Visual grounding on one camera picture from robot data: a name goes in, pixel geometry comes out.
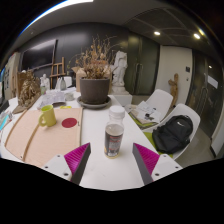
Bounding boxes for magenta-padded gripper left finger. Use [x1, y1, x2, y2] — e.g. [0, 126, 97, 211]
[42, 142, 92, 186]

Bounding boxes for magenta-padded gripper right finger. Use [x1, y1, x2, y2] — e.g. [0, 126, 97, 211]
[131, 142, 183, 186]

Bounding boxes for clear white-capped drink bottle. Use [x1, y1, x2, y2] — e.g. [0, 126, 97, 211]
[103, 105, 126, 159]

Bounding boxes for light plywood board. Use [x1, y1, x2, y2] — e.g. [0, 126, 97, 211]
[21, 107, 84, 168]
[3, 109, 38, 161]

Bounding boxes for black backpack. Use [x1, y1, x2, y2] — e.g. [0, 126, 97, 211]
[152, 114, 194, 155]

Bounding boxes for flat round red coaster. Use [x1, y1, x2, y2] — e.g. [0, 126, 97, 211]
[61, 117, 79, 129]

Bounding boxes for loose white papers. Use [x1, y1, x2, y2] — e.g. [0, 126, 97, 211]
[129, 100, 163, 126]

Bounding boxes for yellow-green mug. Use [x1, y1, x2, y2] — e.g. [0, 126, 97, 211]
[37, 104, 58, 128]

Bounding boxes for grey plant pot saucer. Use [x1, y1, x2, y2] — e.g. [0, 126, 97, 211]
[76, 95, 112, 110]

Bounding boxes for white chair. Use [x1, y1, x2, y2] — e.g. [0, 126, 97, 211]
[54, 75, 74, 91]
[128, 88, 174, 129]
[143, 103, 202, 161]

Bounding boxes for small grey bowl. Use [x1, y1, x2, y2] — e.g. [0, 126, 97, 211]
[64, 92, 75, 102]

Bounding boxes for folded newspaper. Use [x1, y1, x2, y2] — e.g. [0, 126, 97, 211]
[37, 91, 68, 110]

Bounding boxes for dried plant in grey pot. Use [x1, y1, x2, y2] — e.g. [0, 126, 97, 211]
[71, 34, 116, 105]

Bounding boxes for colourful booklet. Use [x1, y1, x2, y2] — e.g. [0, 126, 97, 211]
[0, 111, 13, 133]

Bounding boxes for small white plaster statue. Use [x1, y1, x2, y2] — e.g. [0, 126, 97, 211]
[39, 73, 51, 91]

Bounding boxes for brown carved sculpture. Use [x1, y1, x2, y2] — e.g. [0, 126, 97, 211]
[12, 69, 43, 115]

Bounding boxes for wooden easel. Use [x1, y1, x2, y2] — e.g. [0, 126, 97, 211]
[49, 56, 67, 88]

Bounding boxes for black flat box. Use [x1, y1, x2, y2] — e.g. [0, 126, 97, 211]
[0, 98, 10, 114]

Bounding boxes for tall white plaster statue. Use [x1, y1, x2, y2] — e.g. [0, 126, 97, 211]
[109, 50, 129, 95]

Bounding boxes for white cabinet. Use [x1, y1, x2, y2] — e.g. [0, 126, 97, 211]
[3, 51, 22, 101]

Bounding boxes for white pedestal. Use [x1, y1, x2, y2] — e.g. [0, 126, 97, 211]
[111, 93, 134, 108]

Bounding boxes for wooden wall figure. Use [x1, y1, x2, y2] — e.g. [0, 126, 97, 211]
[167, 73, 180, 98]

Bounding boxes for black wall screen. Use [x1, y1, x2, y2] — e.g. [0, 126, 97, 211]
[20, 39, 58, 71]

